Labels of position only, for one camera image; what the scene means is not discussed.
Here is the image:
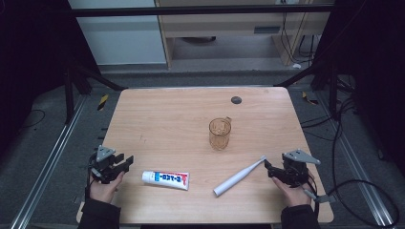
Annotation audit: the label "aluminium floor rail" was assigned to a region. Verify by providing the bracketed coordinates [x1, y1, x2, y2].
[9, 94, 89, 229]
[314, 92, 395, 229]

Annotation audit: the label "amber transparent cup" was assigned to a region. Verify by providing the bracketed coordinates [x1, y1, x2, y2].
[208, 116, 233, 152]

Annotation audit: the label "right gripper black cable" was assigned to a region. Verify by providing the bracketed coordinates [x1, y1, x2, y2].
[302, 173, 321, 220]

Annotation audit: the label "hanging black desk cables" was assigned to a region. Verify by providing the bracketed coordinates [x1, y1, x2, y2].
[280, 12, 317, 65]

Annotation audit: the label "thin black floor cable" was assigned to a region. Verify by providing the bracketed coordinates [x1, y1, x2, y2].
[18, 109, 46, 131]

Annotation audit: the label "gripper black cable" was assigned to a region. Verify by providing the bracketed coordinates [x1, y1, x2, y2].
[302, 173, 321, 220]
[83, 156, 97, 201]

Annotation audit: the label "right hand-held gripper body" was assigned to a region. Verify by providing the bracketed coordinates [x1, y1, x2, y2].
[274, 149, 322, 188]

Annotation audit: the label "black horizontal frame bar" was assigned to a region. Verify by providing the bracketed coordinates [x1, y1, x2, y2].
[71, 4, 333, 17]

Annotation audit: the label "looped black floor cable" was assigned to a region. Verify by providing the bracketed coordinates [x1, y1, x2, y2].
[327, 94, 400, 229]

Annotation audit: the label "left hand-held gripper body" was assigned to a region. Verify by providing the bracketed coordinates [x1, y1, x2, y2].
[89, 145, 125, 185]

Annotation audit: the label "bundle of black floor cables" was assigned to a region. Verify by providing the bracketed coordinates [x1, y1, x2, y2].
[300, 75, 357, 141]

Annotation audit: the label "white electric toothbrush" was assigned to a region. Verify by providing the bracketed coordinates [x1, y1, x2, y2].
[213, 155, 267, 198]

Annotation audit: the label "white cabinet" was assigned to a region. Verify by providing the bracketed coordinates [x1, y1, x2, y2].
[67, 0, 167, 66]

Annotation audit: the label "person's right hand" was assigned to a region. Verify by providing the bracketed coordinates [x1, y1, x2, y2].
[271, 175, 315, 208]

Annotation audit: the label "white toothpaste tube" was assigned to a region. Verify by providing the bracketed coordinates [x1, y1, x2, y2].
[141, 170, 191, 192]

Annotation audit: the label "person's left hand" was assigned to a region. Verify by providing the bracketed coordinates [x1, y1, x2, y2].
[89, 171, 126, 204]

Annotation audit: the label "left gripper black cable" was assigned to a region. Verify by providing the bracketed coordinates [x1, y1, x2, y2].
[83, 156, 97, 201]

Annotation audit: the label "yellow black striped tape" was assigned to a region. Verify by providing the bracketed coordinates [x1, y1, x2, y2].
[96, 94, 110, 112]
[301, 91, 319, 106]

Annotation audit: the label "light wooden desk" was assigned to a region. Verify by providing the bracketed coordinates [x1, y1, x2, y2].
[155, 0, 335, 70]

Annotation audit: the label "dark curtain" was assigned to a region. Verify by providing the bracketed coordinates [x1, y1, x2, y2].
[313, 0, 405, 176]
[0, 0, 100, 156]

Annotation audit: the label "black metal stand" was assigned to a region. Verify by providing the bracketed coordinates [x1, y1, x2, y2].
[62, 61, 128, 126]
[273, 60, 339, 119]

